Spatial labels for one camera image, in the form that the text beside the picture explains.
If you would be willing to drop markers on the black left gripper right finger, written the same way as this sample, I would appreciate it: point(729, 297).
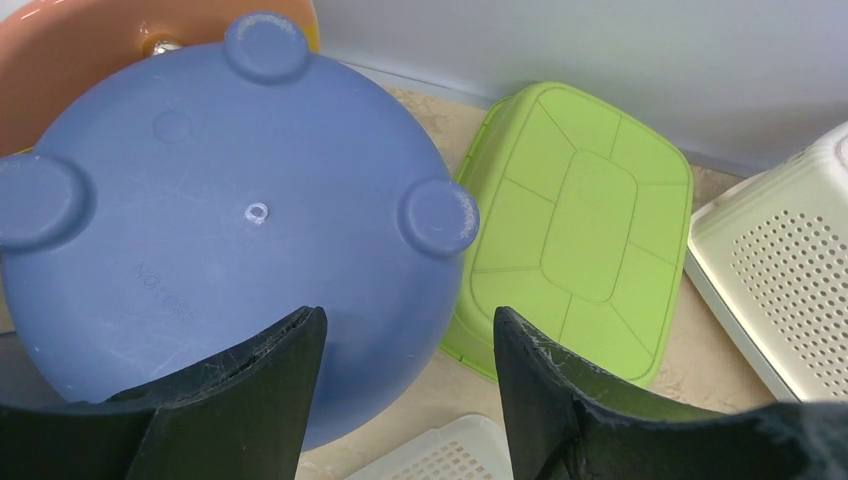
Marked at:
point(567, 418)

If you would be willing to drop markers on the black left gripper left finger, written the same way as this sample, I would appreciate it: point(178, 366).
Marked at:
point(241, 413)

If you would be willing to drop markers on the white perforated basket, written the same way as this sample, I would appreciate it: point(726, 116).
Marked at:
point(470, 447)

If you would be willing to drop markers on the green and white tray basket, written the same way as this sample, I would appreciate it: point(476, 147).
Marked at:
point(585, 213)

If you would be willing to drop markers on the blue plastic bucket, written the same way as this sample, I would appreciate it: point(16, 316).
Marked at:
point(190, 200)

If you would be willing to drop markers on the grey plastic bucket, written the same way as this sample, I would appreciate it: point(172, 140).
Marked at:
point(22, 385)

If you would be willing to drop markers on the cream perforated basket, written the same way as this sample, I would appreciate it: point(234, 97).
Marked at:
point(769, 258)

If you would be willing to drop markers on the round drawer box orange yellow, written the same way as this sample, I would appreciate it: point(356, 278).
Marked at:
point(54, 51)

